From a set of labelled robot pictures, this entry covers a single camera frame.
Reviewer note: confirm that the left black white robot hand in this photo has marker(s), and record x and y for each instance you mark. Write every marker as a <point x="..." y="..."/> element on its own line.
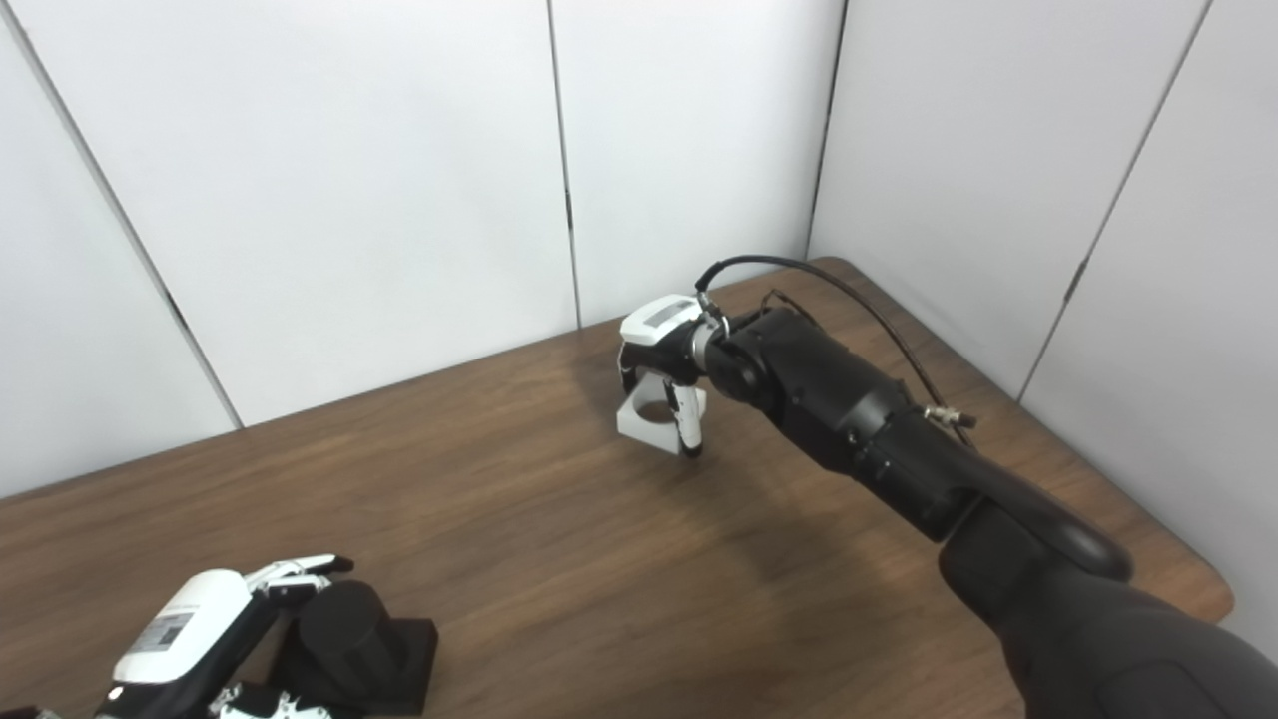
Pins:
<point x="190" y="619"/>

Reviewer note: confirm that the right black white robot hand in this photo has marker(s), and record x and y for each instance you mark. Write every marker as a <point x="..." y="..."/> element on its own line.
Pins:
<point x="664" y="325"/>

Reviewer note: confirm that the white square piece with hole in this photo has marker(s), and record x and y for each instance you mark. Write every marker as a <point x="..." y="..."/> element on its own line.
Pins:
<point x="639" y="427"/>

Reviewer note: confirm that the black peg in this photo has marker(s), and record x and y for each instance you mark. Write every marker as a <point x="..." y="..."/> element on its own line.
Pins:
<point x="354" y="634"/>

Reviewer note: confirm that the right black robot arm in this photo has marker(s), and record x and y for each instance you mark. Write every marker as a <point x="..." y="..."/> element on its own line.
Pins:
<point x="899" y="449"/>

